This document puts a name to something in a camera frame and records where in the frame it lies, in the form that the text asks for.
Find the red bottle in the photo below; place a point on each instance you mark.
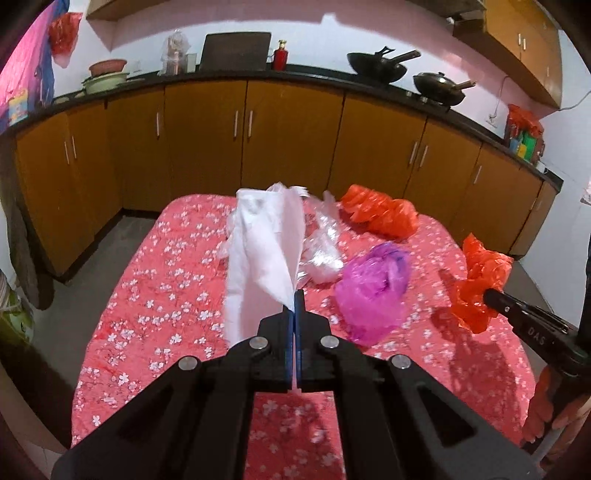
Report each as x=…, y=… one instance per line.
x=280, y=56

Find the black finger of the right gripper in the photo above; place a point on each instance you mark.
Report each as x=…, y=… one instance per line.
x=553, y=339

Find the clear bag with jar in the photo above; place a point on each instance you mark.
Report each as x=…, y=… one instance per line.
x=174, y=54

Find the brown lower kitchen cabinets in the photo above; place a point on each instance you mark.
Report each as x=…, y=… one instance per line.
x=79, y=167

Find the clear plastic bag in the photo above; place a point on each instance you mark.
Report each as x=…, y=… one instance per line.
x=321, y=260

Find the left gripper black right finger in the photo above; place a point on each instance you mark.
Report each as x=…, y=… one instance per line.
x=396, y=421

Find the red bag hanging on wall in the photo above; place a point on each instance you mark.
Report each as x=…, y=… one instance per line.
x=63, y=36

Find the magenta plastic bag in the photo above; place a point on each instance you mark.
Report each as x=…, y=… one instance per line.
x=371, y=293

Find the wall cabinet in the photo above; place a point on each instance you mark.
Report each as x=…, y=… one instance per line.
x=114, y=10
x=517, y=36

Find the orange plastic bag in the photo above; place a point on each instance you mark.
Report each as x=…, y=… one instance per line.
x=394, y=218
x=486, y=269

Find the green patterned bin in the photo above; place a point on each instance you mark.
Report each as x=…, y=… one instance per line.
x=16, y=323

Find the black wok with lid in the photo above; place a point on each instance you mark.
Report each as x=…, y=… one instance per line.
x=440, y=89

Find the dark cutting board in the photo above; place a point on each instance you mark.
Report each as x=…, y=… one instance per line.
x=235, y=51

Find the upper wall cabinet left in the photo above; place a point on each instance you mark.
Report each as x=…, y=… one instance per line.
x=114, y=10

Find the upper wall cabinet right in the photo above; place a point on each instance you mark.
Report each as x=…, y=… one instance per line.
x=517, y=36

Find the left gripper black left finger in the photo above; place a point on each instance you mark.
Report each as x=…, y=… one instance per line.
x=192, y=422

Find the white plastic bag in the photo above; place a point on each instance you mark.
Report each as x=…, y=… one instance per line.
x=265, y=242

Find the black wok left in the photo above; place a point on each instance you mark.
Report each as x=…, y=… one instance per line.
x=377, y=67

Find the stacked basins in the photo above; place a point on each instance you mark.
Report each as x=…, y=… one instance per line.
x=105, y=75

